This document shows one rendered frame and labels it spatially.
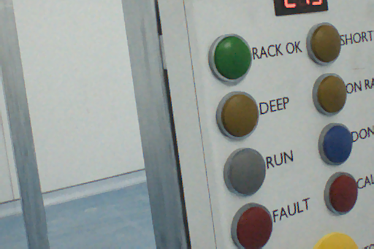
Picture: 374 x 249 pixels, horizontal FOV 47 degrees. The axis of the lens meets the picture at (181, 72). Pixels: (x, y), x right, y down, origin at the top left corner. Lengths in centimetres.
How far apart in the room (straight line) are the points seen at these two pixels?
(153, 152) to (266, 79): 12
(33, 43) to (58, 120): 64
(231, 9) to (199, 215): 14
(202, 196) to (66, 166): 343
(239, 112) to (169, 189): 10
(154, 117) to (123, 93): 340
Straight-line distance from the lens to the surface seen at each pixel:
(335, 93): 32
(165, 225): 37
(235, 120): 27
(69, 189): 376
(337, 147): 33
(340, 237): 35
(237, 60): 27
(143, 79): 35
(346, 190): 34
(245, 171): 28
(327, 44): 32
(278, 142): 30
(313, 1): 32
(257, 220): 29
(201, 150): 28
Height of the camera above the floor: 108
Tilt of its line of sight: 3 degrees down
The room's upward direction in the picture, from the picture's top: 8 degrees counter-clockwise
